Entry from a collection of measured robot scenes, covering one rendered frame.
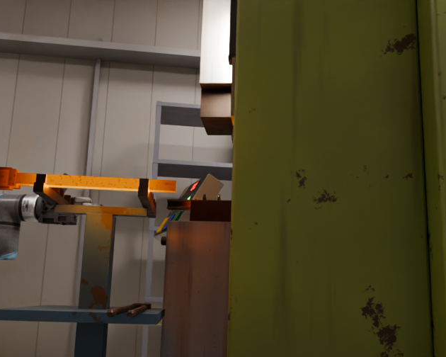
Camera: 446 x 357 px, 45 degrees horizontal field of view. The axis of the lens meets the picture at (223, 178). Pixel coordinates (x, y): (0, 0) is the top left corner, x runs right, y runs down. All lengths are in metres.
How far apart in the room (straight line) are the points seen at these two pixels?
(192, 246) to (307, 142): 0.46
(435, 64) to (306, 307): 0.60
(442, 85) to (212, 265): 0.74
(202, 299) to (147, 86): 3.75
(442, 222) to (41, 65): 4.45
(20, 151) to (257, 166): 3.90
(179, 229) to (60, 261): 3.33
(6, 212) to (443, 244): 1.33
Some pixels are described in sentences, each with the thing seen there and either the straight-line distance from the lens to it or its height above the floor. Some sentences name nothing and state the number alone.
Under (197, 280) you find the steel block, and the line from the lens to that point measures 1.50.
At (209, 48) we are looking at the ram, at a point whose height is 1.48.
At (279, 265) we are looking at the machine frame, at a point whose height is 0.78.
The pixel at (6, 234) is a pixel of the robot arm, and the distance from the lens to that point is 1.88.
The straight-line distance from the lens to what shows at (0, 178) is 1.21.
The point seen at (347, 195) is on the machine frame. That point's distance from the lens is 1.26.
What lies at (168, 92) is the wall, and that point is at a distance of 5.07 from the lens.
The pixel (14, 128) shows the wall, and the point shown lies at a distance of 5.08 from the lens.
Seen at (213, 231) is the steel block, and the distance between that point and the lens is 1.51.
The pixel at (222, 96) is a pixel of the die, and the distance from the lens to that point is 1.76.
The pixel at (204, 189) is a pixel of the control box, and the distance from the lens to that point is 2.18.
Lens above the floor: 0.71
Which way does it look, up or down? 12 degrees up
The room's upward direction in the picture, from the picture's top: 2 degrees clockwise
